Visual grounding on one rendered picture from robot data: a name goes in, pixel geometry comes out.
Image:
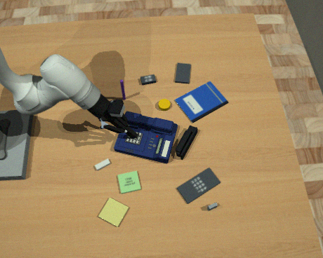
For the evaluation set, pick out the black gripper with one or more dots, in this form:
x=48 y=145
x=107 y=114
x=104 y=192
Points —
x=120 y=123

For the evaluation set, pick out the green sticky note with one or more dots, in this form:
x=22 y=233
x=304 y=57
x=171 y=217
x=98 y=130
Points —
x=129 y=182

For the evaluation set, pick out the blue notebook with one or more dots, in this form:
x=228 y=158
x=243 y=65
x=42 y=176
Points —
x=201 y=101

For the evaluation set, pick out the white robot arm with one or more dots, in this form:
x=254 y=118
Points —
x=63 y=80

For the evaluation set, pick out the blue telephone handset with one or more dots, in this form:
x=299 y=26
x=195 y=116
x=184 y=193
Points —
x=158 y=124

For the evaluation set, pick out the yellow cylinder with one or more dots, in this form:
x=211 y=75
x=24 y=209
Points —
x=164 y=104

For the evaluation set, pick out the yellow sticky note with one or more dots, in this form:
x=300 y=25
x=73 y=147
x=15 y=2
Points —
x=113 y=212

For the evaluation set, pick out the grey keypad panel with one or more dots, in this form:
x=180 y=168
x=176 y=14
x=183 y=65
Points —
x=198 y=185

